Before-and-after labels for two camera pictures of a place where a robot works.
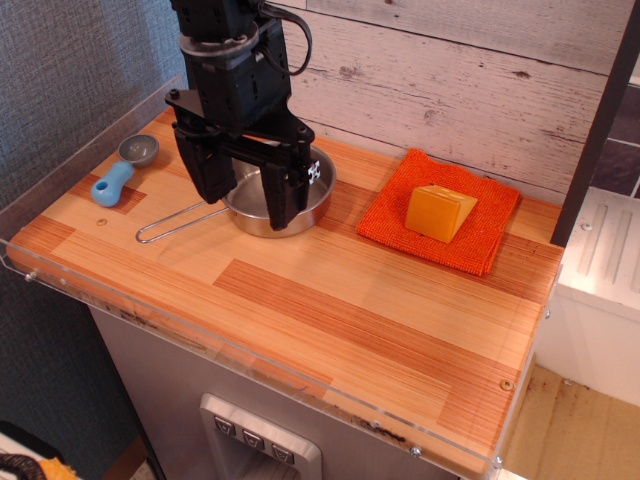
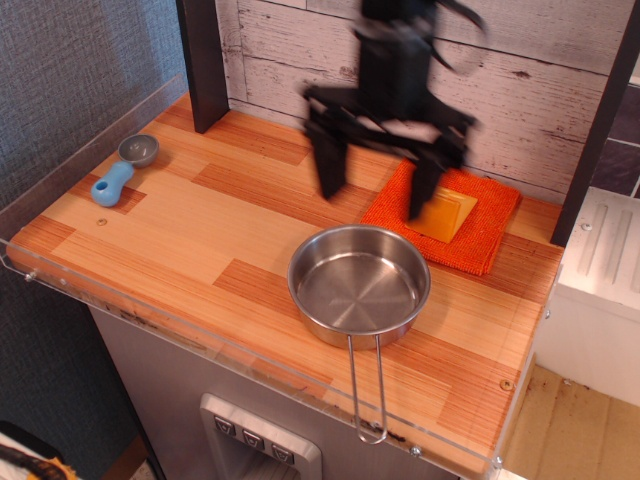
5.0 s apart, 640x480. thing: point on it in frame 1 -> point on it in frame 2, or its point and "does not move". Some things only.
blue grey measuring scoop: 134,150 does not move
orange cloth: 472,247 does not move
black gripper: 244,102 -> 394,103
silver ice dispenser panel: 246,445 does not move
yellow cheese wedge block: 436,213 does not move
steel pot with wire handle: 247,206 -> 354,283
